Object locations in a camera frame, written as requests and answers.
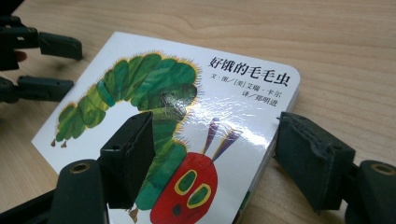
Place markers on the white caterpillar board book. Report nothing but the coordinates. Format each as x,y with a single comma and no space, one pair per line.
218,124

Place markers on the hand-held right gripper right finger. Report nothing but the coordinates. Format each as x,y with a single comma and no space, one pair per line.
314,161

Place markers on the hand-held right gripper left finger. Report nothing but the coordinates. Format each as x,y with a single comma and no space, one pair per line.
130,161

